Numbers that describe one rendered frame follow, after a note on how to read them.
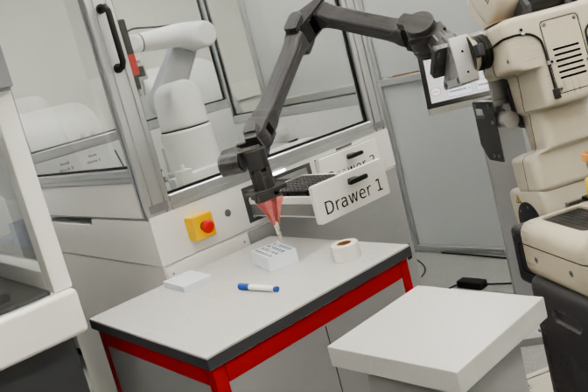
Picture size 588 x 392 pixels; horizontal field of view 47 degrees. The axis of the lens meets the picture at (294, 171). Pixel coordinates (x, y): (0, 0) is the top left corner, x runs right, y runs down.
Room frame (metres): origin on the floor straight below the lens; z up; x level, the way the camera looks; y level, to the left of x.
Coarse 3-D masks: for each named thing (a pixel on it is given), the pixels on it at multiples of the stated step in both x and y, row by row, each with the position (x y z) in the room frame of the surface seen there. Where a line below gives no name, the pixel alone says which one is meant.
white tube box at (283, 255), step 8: (264, 248) 1.81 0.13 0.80; (272, 248) 1.78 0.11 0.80; (280, 248) 1.76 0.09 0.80; (288, 248) 1.75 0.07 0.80; (256, 256) 1.78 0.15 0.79; (264, 256) 1.73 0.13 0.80; (272, 256) 1.71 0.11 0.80; (280, 256) 1.72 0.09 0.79; (288, 256) 1.73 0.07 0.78; (296, 256) 1.73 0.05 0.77; (256, 264) 1.79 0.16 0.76; (264, 264) 1.73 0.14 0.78; (272, 264) 1.71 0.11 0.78; (280, 264) 1.72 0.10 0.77; (288, 264) 1.72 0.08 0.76
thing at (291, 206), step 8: (288, 200) 1.94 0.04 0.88; (296, 200) 1.91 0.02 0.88; (304, 200) 1.88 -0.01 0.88; (256, 208) 2.07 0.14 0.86; (288, 208) 1.95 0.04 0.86; (296, 208) 1.92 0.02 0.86; (304, 208) 1.89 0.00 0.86; (312, 208) 1.86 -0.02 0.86; (280, 216) 1.99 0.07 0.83; (288, 216) 1.96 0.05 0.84; (296, 216) 1.93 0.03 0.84; (304, 216) 1.90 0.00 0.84; (312, 216) 1.87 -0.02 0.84
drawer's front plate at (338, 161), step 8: (360, 144) 2.39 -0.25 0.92; (368, 144) 2.42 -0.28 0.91; (376, 144) 2.44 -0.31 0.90; (336, 152) 2.33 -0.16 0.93; (344, 152) 2.34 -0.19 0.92; (368, 152) 2.41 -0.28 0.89; (376, 152) 2.43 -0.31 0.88; (320, 160) 2.27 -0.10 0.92; (328, 160) 2.29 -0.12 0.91; (336, 160) 2.31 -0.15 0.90; (344, 160) 2.33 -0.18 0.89; (352, 160) 2.36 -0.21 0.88; (360, 160) 2.38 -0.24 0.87; (368, 160) 2.41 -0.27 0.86; (320, 168) 2.26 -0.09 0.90; (328, 168) 2.29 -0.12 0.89; (336, 168) 2.31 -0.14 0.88; (344, 168) 2.33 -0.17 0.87
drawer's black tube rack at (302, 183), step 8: (304, 176) 2.19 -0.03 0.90; (312, 176) 2.15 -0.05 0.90; (320, 176) 2.11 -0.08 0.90; (328, 176) 2.08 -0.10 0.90; (288, 184) 2.12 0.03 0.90; (296, 184) 2.09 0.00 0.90; (304, 184) 2.05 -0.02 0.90; (312, 184) 2.01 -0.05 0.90; (288, 192) 2.00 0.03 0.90; (296, 192) 1.97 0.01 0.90
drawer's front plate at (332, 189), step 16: (336, 176) 1.89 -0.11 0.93; (352, 176) 1.91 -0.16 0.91; (368, 176) 1.95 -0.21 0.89; (384, 176) 1.99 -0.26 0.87; (320, 192) 1.83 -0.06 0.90; (336, 192) 1.87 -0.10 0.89; (352, 192) 1.90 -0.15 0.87; (384, 192) 1.98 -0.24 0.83; (320, 208) 1.82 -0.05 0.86; (336, 208) 1.86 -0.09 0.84; (352, 208) 1.89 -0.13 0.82; (320, 224) 1.82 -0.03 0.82
